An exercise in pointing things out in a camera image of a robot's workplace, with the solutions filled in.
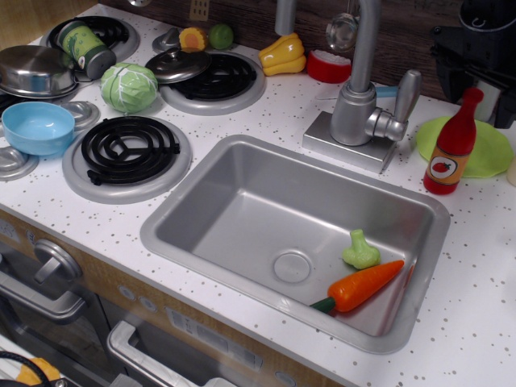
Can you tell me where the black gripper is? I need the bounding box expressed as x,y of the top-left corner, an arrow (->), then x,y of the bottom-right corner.
430,22 -> 516,128

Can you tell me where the red ketchup bottle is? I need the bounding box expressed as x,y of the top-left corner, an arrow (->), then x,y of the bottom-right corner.
423,87 -> 484,195

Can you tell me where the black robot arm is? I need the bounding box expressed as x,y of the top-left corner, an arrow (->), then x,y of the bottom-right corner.
431,1 -> 515,129

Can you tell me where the silver sink basin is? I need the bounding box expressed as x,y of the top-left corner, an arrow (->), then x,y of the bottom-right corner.
140,135 -> 451,354

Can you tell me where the green plastic plate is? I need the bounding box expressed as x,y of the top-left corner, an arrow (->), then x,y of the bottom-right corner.
416,116 -> 514,178

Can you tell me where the cream object right edge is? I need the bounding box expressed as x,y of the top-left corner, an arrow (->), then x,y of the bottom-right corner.
506,157 -> 516,186

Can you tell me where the silver faucet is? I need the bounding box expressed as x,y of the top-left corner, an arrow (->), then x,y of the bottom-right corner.
302,0 -> 422,173

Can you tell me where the hanging steel ladle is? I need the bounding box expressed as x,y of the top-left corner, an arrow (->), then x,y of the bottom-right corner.
326,1 -> 360,53

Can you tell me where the light green toy garlic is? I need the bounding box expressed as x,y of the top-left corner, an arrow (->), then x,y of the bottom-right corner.
342,229 -> 381,270

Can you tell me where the yellow toy bell pepper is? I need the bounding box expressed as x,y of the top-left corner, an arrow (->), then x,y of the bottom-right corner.
258,32 -> 306,77

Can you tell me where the orange toy carrot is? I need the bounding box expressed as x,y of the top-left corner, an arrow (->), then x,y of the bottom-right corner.
310,260 -> 405,313

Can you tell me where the rear right stove burner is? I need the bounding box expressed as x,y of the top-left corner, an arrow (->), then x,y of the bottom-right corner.
160,52 -> 266,116

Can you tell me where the green toy lime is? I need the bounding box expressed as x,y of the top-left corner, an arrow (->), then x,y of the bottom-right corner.
208,23 -> 234,50

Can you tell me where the yellow toy corn slice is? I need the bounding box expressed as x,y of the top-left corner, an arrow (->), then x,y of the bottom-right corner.
179,27 -> 208,51

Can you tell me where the steel pot lid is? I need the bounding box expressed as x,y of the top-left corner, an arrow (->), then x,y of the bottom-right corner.
145,48 -> 211,84

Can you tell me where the silver stove knob rear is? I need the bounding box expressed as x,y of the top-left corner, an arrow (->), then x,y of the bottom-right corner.
152,27 -> 181,53

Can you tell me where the silver stove knob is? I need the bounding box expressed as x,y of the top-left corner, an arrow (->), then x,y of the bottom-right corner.
0,146 -> 39,181
60,101 -> 100,131
152,27 -> 181,53

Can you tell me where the green toy cabbage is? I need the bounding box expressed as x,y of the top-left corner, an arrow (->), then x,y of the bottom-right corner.
100,63 -> 158,114

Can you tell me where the front black stove burner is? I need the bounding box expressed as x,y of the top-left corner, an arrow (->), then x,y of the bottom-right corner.
62,116 -> 193,205

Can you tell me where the green tin can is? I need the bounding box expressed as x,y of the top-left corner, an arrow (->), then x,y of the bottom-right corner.
57,20 -> 116,80

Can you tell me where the silver stove knob middle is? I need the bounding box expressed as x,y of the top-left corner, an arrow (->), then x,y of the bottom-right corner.
60,101 -> 100,131

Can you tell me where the blue plastic bowl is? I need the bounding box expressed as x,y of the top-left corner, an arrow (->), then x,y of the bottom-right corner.
2,102 -> 75,156

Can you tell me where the grey oven dial knob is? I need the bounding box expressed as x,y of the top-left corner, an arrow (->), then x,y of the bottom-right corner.
34,239 -> 82,285

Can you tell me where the steel pot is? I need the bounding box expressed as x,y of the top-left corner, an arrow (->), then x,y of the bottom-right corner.
1,45 -> 78,99

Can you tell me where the silver stove knob left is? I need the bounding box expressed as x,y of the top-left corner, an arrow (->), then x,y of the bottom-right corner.
0,146 -> 39,181

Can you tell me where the yellow toy food bottom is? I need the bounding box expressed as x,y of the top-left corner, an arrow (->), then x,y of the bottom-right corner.
15,358 -> 61,386

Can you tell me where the blue utensil handle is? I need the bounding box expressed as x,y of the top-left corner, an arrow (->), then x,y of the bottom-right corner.
376,85 -> 398,98

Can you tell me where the grey vertical post centre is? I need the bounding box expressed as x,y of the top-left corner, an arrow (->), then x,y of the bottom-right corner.
275,0 -> 297,36

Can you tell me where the grey dishwasher door handle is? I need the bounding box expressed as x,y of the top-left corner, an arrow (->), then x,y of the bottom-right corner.
106,320 -> 233,386

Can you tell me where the grey oven door handle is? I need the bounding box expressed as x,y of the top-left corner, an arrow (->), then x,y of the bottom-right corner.
1,272 -> 87,325

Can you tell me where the black cable bottom left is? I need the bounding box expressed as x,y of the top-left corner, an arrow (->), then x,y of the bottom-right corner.
0,350 -> 56,386

